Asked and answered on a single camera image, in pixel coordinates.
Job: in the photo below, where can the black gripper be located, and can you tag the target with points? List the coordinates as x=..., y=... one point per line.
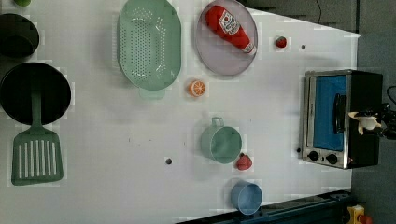
x=388, y=116

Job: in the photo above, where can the peeled banana toy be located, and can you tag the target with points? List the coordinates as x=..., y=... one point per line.
x=365, y=122

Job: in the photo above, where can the yellow red emergency button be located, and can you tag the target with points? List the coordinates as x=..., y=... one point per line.
x=358, y=216

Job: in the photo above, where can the small red strawberry toy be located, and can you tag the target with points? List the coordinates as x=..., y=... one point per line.
x=281, y=42

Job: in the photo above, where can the red strawberry toy near cup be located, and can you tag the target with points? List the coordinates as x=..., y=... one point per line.
x=244, y=162

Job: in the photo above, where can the blue cup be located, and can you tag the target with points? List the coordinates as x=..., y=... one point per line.
x=246, y=197

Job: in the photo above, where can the green metal cup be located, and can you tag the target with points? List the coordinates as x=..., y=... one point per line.
x=220, y=143

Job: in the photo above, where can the grey round plate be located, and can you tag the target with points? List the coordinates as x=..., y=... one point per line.
x=218, y=55

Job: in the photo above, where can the orange slice toy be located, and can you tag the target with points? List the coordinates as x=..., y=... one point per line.
x=196, y=88

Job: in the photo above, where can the red ketchup bottle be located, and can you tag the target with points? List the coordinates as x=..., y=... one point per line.
x=226, y=26

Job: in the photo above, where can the green perforated colander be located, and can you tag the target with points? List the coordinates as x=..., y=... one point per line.
x=150, y=45

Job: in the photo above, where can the green slotted spatula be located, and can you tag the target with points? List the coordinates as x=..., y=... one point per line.
x=37, y=157

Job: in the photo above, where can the large black pan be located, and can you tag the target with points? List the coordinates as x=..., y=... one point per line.
x=16, y=91

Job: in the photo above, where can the small black bowl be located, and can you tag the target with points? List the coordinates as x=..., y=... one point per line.
x=19, y=38

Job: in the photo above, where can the green lime toy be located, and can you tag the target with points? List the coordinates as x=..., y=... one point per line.
x=23, y=3

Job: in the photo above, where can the blue table frame rail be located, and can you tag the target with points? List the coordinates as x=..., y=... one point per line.
x=326, y=208

